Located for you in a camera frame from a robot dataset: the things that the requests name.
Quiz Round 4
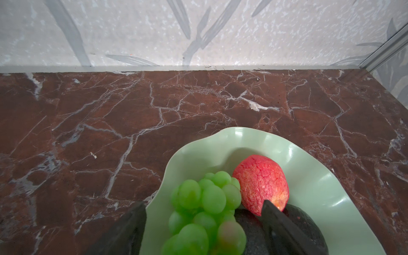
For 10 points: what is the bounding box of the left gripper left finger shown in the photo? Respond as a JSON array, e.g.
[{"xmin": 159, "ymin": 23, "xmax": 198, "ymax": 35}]
[{"xmin": 84, "ymin": 202, "xmax": 147, "ymax": 255}]

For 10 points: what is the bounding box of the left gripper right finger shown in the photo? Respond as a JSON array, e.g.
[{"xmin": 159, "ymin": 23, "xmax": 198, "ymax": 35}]
[{"xmin": 261, "ymin": 200, "xmax": 325, "ymax": 255}]

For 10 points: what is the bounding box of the dark fake avocado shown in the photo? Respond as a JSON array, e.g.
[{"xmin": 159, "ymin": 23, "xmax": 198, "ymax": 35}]
[
  {"xmin": 283, "ymin": 204, "xmax": 329, "ymax": 255},
  {"xmin": 234, "ymin": 209, "xmax": 269, "ymax": 255}
]

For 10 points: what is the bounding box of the red fake apple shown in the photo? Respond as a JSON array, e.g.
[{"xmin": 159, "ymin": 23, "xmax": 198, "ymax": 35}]
[{"xmin": 233, "ymin": 155, "xmax": 290, "ymax": 216}]

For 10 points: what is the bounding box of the green fake grape bunch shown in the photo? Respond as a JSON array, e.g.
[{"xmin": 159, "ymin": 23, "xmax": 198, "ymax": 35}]
[{"xmin": 161, "ymin": 171, "xmax": 247, "ymax": 255}]

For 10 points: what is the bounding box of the light green scalloped fruit bowl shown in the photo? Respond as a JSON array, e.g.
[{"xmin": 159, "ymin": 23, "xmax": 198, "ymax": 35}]
[{"xmin": 140, "ymin": 127, "xmax": 385, "ymax": 255}]

